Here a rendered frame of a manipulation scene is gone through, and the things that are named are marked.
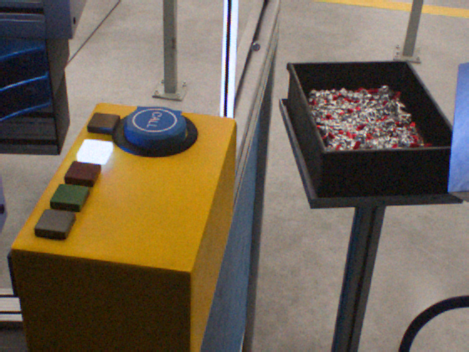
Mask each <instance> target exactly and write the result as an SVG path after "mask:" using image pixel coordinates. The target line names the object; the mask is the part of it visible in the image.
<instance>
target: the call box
mask: <svg viewBox="0 0 469 352"><path fill-rule="evenodd" d="M136 109H137V106H128V105H121V104H115V103H107V102H101V103H98V104H96V105H95V108H94V109H93V111H92V113H91V114H90V116H89V118H88V120H87V122H86V123H85V125H84V126H83V127H82V129H81V130H80V133H79V134H78V136H77V138H76V140H75V141H74V143H73V145H72V146H71V148H70V150H69V151H68V153H66V155H65V157H64V159H63V161H62V163H61V165H60V166H59V168H58V169H57V171H56V173H55V174H54V177H53V178H52V179H51V180H50V182H49V184H48V186H47V189H46V190H45V191H44V193H43V194H42V196H41V198H40V199H39V202H38V203H37V204H36V206H34V208H33V210H32V212H31V215H30V216H29V218H28V220H27V221H26V222H25V224H24V226H23V228H22V229H21V230H20V232H19V234H18V235H17V237H16V238H15V240H14V243H13V246H12V248H11V252H12V258H13V271H14V276H15V281H16V286H17V290H18V299H19V304H20V308H21V314H22V318H23V331H24V336H25V341H26V345H27V350H28V352H199V350H200V346H201V343H202V339H203V336H204V330H205V327H206V323H207V321H208V317H209V309H210V305H211V302H212V298H213V295H214V289H215V285H216V282H217V279H218V275H219V269H220V267H221V263H222V256H223V254H224V248H225V244H226V241H227V238H228V234H229V229H230V226H231V222H232V219H233V211H234V195H235V150H236V134H237V124H236V121H235V119H234V118H233V117H231V116H210V115H204V114H196V113H189V112H183V113H182V116H183V118H184V119H185V122H186V135H185V138H184V139H183V142H180V143H179V144H177V145H174V146H172V147H170V148H163V149H145V148H140V147H137V146H134V145H132V144H131V143H129V142H128V141H127V140H126V139H125V137H124V121H125V119H126V117H127V116H128V115H130V114H131V113H132V112H134V111H135V110H136ZM95 113H104V114H111V115H120V117H121V121H120V123H119V124H118V128H117V129H116V131H115V132H114V133H113V135H106V134H99V133H92V132H88V128H87V126H88V124H89V122H90V119H91V118H92V116H93V114H95ZM85 140H96V141H105V142H112V145H113V150H112V152H111V154H110V156H109V157H108V159H107V160H106V163H105V164H101V168H102V171H101V173H100V176H99V178H98V179H97V180H96V182H95V184H94V186H93V187H88V188H89V189H90V195H89V197H88V199H87V200H86V202H85V205H84V206H83V208H82V210H81V212H75V211H68V210H62V211H68V212H75V213H76V222H75V224H74V226H73V228H72V230H71V232H70V233H69V235H68V237H67V238H66V239H64V240H63V239H58V238H51V237H46V236H37V235H35V234H34V227H35V225H36V224H37V222H38V220H39V219H40V217H41V215H42V214H43V212H44V210H46V209H50V210H57V209H52V208H50V205H49V201H50V200H51V198H52V196H53V194H54V193H55V191H56V189H57V188H58V187H59V185H60V184H65V183H64V175H65V174H66V172H67V170H68V168H69V167H70V165H71V164H72V163H73V162H74V161H77V156H76V154H77V153H78V152H79V150H80V148H81V146H82V144H83V143H84V141H85Z"/></svg>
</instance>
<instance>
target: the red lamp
mask: <svg viewBox="0 0 469 352"><path fill-rule="evenodd" d="M101 171H102V168H101V165H100V164H98V163H86V162H79V161H74V162H73V163H72V164H71V165H70V167H69V168H68V170H67V172H66V174H65V175H64V183H65V184H73V185H79V186H85V187H93V186H94V184H95V182H96V180H97V179H98V178H99V176H100V174H101Z"/></svg>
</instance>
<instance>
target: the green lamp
mask: <svg viewBox="0 0 469 352"><path fill-rule="evenodd" d="M89 195H90V189H89V188H88V187H83V186H76V185H70V184H60V185H59V187H58V188H57V189H56V191H55V193H54V194H53V196H52V198H51V200H50V201H49V205H50V208H52V209H57V210H68V211H75V212H81V210H82V208H83V206H84V205H85V202H86V200H87V199H88V197H89Z"/></svg>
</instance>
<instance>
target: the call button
mask: <svg viewBox="0 0 469 352"><path fill-rule="evenodd" d="M182 113H183V112H182V111H175V110H172V109H170V108H167V107H163V106H138V107H137V109H136V110H135V111H134V112H132V113H131V114H130V115H128V116H127V117H126V119H125V121H124V137H125V139H126V140H127V141H128V142H129V143H131V144H132V145H134V146H137V147H140V148H145V149H163V148H170V147H172V146H174V145H177V144H179V143H180V142H183V139H184V138H185V135H186V122H185V119H184V118H183V116H182Z"/></svg>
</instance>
